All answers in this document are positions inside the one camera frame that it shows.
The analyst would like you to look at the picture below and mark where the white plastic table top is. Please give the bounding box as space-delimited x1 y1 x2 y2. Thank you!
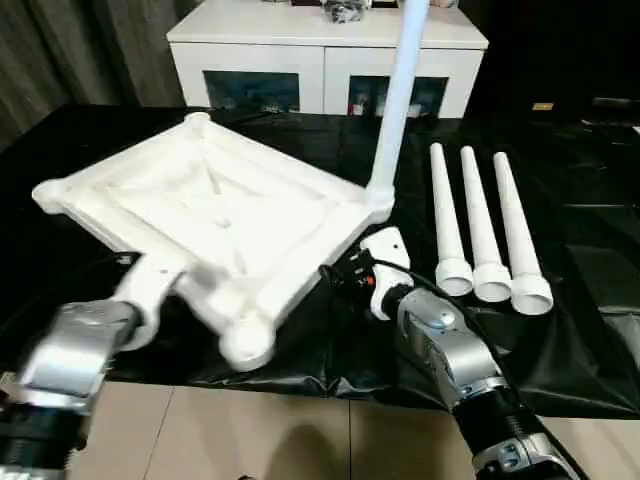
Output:
30 112 397 374

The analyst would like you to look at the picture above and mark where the white plastic table leg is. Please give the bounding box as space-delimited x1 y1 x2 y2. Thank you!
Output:
459 146 513 305
429 142 476 297
492 152 556 317
364 0 432 210

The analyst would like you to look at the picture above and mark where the black mat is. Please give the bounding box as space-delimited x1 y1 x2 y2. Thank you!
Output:
0 103 640 421

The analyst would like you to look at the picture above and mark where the white low cabinet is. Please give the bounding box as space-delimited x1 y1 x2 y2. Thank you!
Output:
166 4 491 120

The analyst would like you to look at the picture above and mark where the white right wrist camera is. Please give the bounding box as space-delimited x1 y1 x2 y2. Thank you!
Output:
359 225 413 322

